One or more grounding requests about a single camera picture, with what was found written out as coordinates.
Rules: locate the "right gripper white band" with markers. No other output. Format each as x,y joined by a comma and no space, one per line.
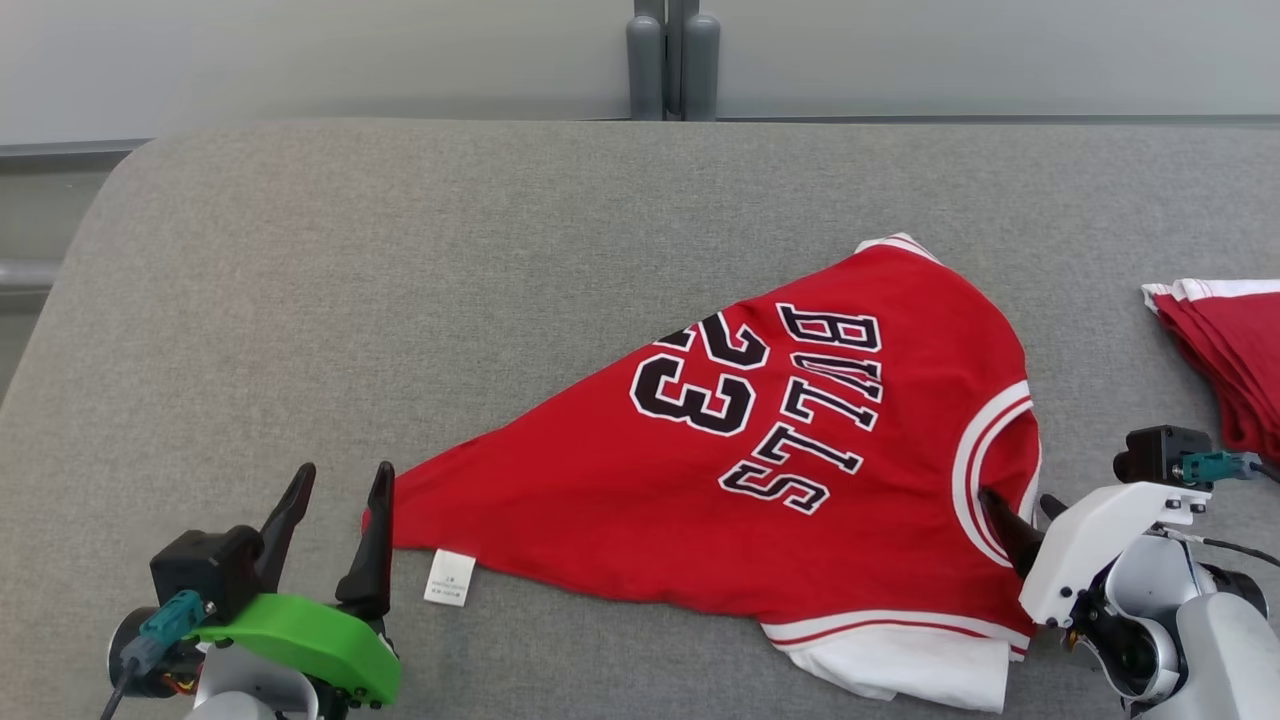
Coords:
1090,540

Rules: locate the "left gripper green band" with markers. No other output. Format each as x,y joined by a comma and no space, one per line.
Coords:
300,640

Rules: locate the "red shorts white trim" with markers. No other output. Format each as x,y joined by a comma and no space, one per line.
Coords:
1235,350

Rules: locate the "red Bulls basketball jersey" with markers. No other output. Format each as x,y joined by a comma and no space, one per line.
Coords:
720,500

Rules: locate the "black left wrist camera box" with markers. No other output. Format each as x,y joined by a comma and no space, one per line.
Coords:
205,570

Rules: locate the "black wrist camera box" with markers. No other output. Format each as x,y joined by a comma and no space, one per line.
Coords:
205,570
1160,455

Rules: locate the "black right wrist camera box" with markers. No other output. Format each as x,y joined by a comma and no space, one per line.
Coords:
1160,455

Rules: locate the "grey wall post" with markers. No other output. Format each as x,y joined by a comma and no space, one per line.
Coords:
672,60

